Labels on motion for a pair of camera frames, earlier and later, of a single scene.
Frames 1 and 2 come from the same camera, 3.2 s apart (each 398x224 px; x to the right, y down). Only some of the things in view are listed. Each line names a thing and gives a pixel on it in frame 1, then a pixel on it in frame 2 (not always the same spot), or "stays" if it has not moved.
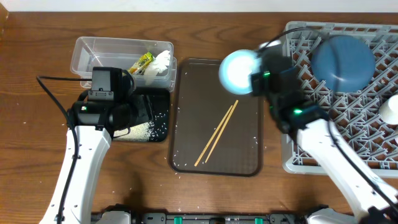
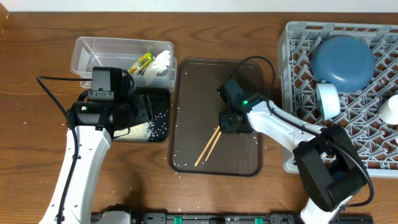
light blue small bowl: x=235 y=68 to x=329 y=99
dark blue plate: x=343 y=63 stays
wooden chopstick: x=221 y=130 stays
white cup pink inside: x=388 y=111 stays
